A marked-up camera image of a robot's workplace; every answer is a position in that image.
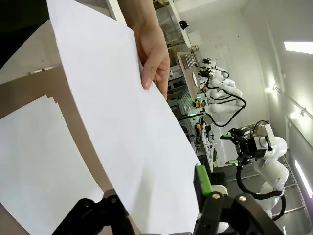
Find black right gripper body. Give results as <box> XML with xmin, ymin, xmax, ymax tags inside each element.
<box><xmin>238</xmin><ymin>136</ymin><xmax>257</xmax><ymax>160</ymax></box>

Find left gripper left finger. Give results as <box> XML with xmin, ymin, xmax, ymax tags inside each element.
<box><xmin>52</xmin><ymin>188</ymin><xmax>137</xmax><ymax>235</ymax></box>

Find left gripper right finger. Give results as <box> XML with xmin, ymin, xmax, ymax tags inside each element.
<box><xmin>193</xmin><ymin>165</ymin><xmax>283</xmax><ymax>235</ymax></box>

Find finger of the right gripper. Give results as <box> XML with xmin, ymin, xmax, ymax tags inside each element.
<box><xmin>220</xmin><ymin>128</ymin><xmax>245</xmax><ymax>143</ymax></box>
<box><xmin>226</xmin><ymin>153</ymin><xmax>249</xmax><ymax>167</ymax></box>

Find white A4 paper sheet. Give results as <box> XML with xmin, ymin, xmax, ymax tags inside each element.
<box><xmin>45</xmin><ymin>0</ymin><xmax>203</xmax><ymax>217</ymax></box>
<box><xmin>0</xmin><ymin>94</ymin><xmax>105</xmax><ymax>230</ymax></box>
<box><xmin>47</xmin><ymin>96</ymin><xmax>64</xmax><ymax>123</ymax></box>

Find person right forearm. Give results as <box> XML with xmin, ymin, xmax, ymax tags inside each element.
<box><xmin>116</xmin><ymin>0</ymin><xmax>162</xmax><ymax>31</ymax></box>

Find person right hand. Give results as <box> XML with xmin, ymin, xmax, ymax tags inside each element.
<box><xmin>132</xmin><ymin>24</ymin><xmax>171</xmax><ymax>101</ymax></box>

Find white workbench cabinet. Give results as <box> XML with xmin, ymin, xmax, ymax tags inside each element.
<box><xmin>214</xmin><ymin>127</ymin><xmax>239</xmax><ymax>169</ymax></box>

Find brown board table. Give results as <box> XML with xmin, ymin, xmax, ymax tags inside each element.
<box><xmin>176</xmin><ymin>50</ymin><xmax>199</xmax><ymax>98</ymax></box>

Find white box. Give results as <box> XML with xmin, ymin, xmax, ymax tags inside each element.
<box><xmin>187</xmin><ymin>31</ymin><xmax>203</xmax><ymax>47</ymax></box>

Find ceiling light panel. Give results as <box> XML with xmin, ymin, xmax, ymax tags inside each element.
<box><xmin>283</xmin><ymin>41</ymin><xmax>313</xmax><ymax>55</ymax></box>

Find black trousers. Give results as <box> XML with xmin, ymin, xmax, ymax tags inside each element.
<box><xmin>0</xmin><ymin>0</ymin><xmax>49</xmax><ymax>71</ymax></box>

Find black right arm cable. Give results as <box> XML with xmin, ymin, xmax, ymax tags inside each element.
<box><xmin>236</xmin><ymin>164</ymin><xmax>287</xmax><ymax>222</ymax></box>

